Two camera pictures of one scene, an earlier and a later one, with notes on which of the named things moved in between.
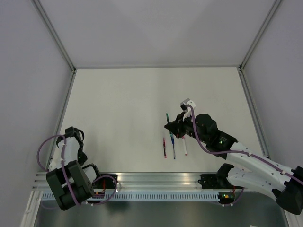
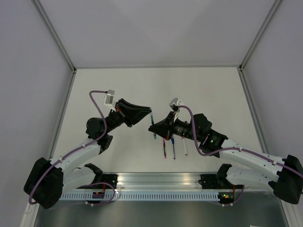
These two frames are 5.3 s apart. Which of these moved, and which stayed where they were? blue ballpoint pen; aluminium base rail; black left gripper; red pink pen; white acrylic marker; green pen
Moved: black left gripper; green pen
Stayed: aluminium base rail; white acrylic marker; red pink pen; blue ballpoint pen
